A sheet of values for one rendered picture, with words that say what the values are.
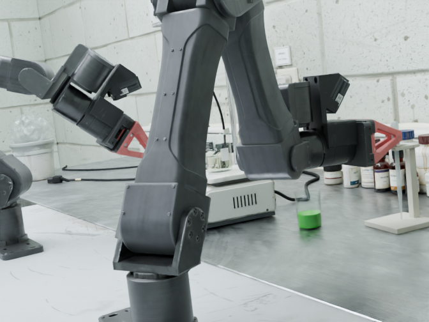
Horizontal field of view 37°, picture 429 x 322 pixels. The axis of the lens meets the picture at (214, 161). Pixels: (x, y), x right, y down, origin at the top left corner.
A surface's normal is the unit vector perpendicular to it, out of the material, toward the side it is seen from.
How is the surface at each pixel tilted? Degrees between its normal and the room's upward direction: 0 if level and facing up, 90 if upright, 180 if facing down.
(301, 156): 90
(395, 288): 0
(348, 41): 90
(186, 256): 90
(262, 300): 0
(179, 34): 64
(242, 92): 109
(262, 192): 90
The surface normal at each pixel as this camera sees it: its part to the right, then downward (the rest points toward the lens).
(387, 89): -0.83, 0.16
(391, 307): -0.11, -0.99
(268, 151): -0.46, 0.48
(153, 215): -0.52, -0.29
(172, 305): 0.44, 0.07
